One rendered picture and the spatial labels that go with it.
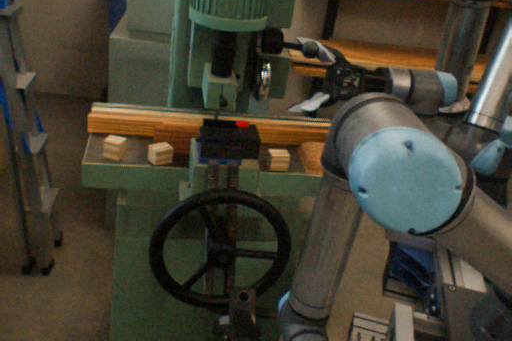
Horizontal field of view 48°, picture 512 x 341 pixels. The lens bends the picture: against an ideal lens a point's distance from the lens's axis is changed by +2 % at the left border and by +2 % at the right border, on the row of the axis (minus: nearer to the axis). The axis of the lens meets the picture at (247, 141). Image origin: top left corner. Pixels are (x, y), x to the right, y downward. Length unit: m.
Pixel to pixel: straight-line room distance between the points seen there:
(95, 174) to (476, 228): 0.81
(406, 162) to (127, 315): 1.01
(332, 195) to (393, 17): 3.03
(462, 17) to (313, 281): 0.72
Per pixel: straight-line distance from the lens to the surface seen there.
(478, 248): 0.78
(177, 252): 1.39
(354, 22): 3.78
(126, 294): 1.47
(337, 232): 0.88
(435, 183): 0.68
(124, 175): 1.28
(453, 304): 1.20
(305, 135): 1.44
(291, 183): 1.32
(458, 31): 1.40
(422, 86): 1.24
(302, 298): 0.96
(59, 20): 3.82
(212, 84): 1.31
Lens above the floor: 1.51
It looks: 25 degrees down
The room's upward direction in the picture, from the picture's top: 8 degrees clockwise
